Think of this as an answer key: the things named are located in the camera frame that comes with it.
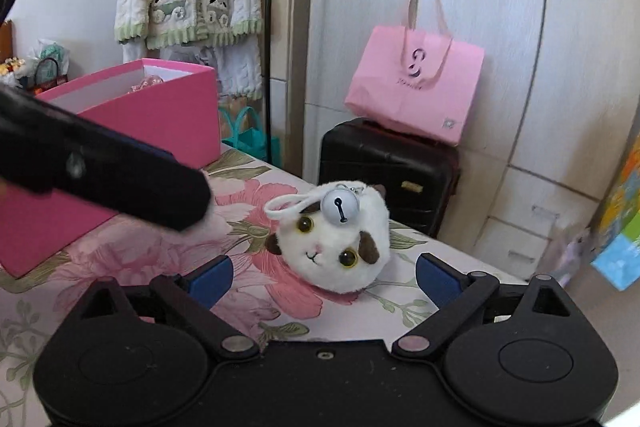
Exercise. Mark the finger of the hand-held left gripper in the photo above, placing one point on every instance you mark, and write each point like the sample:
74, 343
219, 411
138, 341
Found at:
100, 172

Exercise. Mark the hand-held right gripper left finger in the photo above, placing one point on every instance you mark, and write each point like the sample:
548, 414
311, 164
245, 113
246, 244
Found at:
210, 279

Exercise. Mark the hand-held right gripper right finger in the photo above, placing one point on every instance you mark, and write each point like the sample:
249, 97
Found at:
437, 279

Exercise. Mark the pink cardboard box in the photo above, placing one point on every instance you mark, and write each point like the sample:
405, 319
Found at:
150, 127

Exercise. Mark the pink floral cloth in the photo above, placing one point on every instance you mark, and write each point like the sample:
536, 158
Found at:
145, 83

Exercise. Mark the white cat plush with bell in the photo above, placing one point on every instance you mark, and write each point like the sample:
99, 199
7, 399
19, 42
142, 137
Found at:
330, 237

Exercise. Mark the green gift bag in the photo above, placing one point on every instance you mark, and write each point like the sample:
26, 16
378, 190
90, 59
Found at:
50, 67

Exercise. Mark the black suitcase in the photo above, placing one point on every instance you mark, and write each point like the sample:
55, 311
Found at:
380, 167

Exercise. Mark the teal gift bag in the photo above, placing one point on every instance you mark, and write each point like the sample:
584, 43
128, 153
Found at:
255, 142

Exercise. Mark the white fleece pants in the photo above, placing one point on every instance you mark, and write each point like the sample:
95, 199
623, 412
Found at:
240, 67

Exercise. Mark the colourful printed carton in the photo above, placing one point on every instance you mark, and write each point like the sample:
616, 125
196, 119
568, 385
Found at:
620, 252

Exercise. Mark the pink paper bag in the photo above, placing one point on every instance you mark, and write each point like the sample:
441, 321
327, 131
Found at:
410, 92

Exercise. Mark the black pole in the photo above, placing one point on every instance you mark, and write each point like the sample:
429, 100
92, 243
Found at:
272, 7

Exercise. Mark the white wardrobe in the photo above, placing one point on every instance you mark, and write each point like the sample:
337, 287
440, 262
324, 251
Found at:
500, 7

